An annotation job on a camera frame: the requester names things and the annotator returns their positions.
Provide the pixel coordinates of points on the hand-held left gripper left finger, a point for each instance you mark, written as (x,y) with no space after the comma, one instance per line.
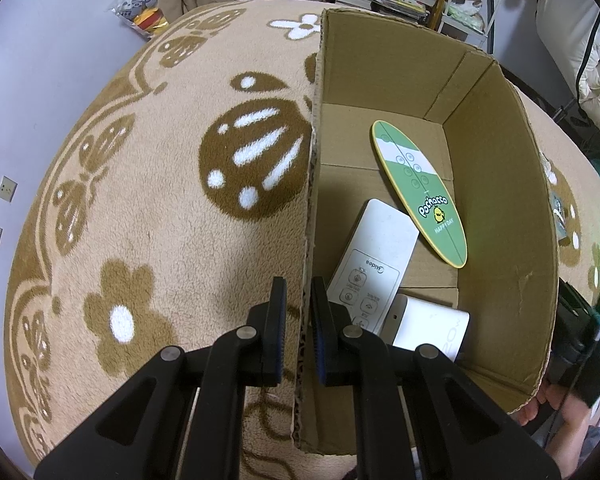
(279,330)

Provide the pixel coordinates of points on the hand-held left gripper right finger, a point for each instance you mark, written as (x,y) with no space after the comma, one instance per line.
(320,345)

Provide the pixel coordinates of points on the white charger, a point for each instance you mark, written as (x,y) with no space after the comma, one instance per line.
(430,325)

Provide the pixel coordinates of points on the white remote control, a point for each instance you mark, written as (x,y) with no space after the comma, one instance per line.
(380,240)

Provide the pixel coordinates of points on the cardboard box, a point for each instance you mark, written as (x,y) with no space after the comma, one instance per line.
(505,210)

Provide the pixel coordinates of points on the green and yellow oval board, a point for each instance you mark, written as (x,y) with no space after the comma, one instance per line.
(420,185)

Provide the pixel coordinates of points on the person's right hand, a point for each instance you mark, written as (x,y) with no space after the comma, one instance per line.
(575,430)

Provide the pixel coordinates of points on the tan flower printed blanket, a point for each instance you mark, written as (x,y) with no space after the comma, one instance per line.
(155,185)

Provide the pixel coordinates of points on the snack bag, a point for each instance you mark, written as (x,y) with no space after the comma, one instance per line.
(137,7)

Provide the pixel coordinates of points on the white rolling cart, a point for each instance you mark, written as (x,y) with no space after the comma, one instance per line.
(472,10)

